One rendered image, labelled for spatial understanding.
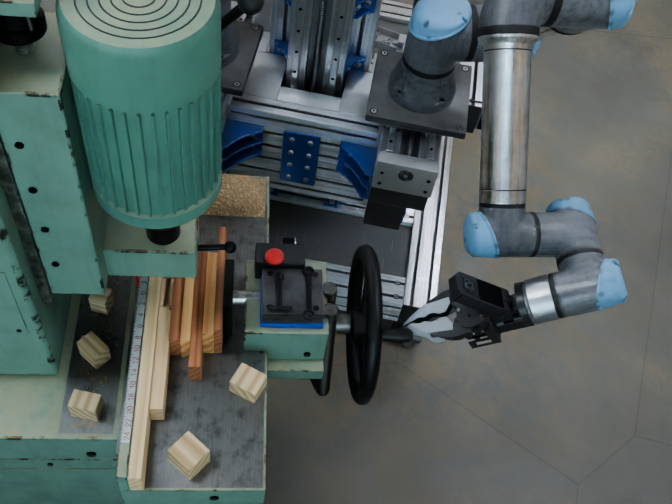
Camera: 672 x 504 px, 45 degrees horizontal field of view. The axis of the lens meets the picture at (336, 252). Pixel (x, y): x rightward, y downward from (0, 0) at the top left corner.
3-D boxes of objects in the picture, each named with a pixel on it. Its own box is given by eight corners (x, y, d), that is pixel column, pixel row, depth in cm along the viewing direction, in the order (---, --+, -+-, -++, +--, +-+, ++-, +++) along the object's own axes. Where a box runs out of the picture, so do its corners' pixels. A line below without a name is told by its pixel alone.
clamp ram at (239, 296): (268, 336, 134) (271, 308, 127) (222, 335, 134) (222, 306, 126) (269, 289, 140) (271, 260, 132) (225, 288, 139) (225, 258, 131)
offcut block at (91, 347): (79, 353, 140) (76, 342, 137) (94, 342, 142) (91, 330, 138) (96, 370, 139) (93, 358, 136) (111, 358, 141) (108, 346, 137)
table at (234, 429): (325, 505, 126) (329, 492, 121) (123, 505, 123) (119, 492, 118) (317, 197, 161) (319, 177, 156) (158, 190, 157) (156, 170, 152)
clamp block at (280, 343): (323, 362, 137) (329, 336, 129) (242, 361, 135) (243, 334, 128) (321, 287, 145) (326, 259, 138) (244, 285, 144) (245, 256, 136)
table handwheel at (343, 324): (368, 240, 162) (361, 384, 164) (266, 237, 160) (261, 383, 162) (394, 250, 134) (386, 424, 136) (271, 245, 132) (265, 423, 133)
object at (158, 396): (164, 420, 125) (162, 409, 122) (151, 419, 125) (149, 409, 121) (188, 148, 156) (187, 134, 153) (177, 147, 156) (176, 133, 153)
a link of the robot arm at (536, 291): (553, 306, 128) (544, 262, 133) (524, 313, 130) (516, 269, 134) (562, 326, 134) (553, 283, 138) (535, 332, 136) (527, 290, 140)
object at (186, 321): (190, 357, 131) (189, 340, 127) (181, 357, 131) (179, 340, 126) (199, 237, 145) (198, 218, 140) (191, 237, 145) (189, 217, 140)
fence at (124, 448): (130, 490, 118) (126, 477, 114) (118, 490, 118) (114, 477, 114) (164, 171, 152) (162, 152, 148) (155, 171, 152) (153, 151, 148)
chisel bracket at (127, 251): (197, 284, 129) (195, 253, 122) (106, 281, 128) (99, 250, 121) (200, 245, 134) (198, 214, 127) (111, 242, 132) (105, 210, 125)
